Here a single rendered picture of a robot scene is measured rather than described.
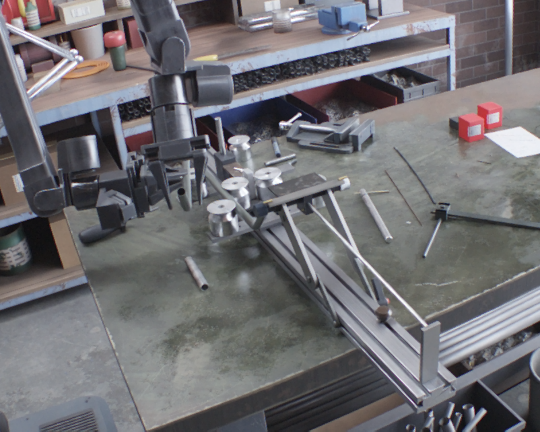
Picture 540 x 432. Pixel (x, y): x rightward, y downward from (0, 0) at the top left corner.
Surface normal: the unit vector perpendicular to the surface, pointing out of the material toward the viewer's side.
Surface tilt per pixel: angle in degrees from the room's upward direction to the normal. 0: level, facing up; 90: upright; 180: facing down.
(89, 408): 0
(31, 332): 0
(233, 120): 90
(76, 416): 0
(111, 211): 90
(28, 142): 63
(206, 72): 88
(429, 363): 90
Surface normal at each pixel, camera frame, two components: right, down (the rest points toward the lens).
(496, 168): -0.11, -0.87
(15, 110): 0.16, 0.04
